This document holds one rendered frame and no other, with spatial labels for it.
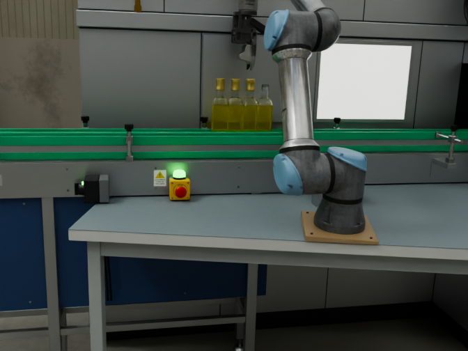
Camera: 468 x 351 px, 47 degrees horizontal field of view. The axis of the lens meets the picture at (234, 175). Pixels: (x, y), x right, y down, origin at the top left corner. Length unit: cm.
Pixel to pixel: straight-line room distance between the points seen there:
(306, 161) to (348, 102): 89
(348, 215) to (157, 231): 55
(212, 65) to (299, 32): 66
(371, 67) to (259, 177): 72
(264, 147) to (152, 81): 53
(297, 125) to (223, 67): 73
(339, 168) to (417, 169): 84
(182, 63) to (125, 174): 53
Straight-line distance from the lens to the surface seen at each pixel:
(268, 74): 222
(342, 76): 232
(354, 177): 155
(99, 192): 185
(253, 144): 197
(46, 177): 194
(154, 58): 217
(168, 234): 157
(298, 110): 153
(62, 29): 556
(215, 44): 217
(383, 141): 225
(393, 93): 242
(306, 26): 160
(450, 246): 165
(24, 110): 575
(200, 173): 194
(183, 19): 216
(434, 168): 236
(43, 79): 564
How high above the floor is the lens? 128
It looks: 13 degrees down
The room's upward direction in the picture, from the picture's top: 2 degrees clockwise
